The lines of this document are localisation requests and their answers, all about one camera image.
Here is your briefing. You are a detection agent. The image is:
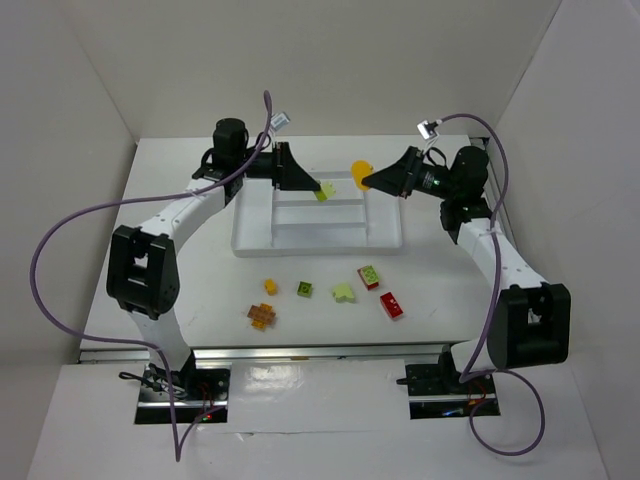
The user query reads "pale green large lego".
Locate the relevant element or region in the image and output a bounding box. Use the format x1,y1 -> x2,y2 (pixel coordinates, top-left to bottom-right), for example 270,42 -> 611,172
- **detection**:
331,283 -> 356,303

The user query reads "orange yellow lego cross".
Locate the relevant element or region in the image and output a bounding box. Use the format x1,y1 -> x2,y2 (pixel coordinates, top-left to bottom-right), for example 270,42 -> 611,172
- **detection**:
247,303 -> 276,331

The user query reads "red lego brick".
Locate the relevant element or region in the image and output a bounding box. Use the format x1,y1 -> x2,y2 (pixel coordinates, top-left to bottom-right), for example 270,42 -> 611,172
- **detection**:
380,292 -> 404,320

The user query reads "yellow tall lego brick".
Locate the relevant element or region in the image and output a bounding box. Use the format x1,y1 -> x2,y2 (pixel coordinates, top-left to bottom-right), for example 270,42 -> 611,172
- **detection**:
350,160 -> 374,191

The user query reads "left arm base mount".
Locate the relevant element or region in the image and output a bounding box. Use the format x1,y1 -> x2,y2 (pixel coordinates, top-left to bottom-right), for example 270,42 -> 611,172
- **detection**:
118,367 -> 231,425

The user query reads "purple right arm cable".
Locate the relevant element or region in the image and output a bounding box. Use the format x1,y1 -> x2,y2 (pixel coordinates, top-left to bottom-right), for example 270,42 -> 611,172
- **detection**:
417,113 -> 547,456

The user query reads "white divided sorting tray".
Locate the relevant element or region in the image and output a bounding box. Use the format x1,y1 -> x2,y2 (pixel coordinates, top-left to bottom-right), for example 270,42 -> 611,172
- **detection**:
231,171 -> 403,257

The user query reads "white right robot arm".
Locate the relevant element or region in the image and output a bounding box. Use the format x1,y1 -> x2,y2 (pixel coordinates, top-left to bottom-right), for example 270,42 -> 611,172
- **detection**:
357,146 -> 571,383

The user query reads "red lego with green top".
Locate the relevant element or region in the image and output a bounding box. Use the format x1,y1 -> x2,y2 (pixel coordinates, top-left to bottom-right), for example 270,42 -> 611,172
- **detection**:
357,265 -> 380,291

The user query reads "aluminium rail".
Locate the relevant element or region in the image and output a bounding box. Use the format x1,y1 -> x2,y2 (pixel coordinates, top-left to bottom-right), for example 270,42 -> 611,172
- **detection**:
469,136 -> 503,177
77,343 -> 448,364

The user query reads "small yellow lego brick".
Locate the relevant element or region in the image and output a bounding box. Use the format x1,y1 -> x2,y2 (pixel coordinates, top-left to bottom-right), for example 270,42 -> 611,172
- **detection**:
264,278 -> 278,296

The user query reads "light green lego brick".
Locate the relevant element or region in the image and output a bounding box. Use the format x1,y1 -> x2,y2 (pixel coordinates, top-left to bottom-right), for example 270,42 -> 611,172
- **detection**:
314,181 -> 336,202

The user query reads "dark green lego brick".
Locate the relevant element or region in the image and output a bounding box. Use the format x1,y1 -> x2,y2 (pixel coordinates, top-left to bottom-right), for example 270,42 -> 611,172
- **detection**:
297,281 -> 313,298

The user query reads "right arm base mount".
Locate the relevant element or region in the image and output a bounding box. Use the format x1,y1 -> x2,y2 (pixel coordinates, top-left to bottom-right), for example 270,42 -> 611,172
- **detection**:
396,352 -> 501,420

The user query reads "aluminium rail front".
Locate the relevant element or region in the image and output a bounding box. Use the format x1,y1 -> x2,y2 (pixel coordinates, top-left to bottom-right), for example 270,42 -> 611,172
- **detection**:
77,343 -> 448,364

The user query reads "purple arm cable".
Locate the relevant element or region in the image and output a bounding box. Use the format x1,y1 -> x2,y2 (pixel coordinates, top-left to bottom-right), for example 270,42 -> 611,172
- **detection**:
29,89 -> 291,462
417,113 -> 547,456

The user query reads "aluminium rail right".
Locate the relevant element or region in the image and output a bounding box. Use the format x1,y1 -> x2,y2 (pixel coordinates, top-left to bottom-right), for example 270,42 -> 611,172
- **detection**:
469,136 -> 503,177

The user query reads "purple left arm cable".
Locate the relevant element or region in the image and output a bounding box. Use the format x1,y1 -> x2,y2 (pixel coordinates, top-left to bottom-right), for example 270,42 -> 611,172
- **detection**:
29,89 -> 291,462

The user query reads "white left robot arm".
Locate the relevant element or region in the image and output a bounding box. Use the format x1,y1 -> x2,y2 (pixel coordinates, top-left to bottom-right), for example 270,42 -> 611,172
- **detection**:
106,118 -> 320,391

